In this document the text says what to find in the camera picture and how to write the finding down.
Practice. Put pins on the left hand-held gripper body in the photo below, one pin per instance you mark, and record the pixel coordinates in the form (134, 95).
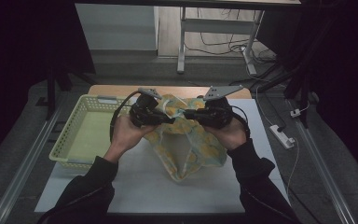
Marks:
(143, 113)

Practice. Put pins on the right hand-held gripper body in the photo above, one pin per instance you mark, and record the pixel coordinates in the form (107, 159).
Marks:
(217, 115)

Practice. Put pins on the orange print cloth bag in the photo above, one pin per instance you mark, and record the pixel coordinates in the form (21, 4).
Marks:
(195, 149)

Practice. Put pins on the pale green plastic basket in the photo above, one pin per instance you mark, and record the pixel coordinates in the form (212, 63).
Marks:
(87, 133)

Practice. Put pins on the person's right hand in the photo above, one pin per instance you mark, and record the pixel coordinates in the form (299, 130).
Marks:
(230, 135)

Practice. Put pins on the person's left hand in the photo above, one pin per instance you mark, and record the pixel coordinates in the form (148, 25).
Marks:
(126, 137)

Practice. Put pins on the white power strip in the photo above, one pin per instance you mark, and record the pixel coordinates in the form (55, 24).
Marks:
(281, 136)

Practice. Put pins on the white table mat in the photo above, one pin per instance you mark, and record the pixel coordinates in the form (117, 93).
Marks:
(149, 193)

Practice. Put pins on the small white plug adapter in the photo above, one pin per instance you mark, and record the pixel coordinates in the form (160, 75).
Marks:
(295, 113)

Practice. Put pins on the white cabinet panel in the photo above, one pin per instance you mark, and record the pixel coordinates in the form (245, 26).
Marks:
(115, 28)

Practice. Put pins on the black metal stand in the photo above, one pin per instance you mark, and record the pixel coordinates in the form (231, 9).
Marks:
(51, 93)

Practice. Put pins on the white metal desk frame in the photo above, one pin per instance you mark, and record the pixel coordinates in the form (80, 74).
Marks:
(217, 25)

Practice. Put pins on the aluminium rail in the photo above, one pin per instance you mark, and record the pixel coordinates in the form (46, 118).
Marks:
(320, 161)
(28, 161)

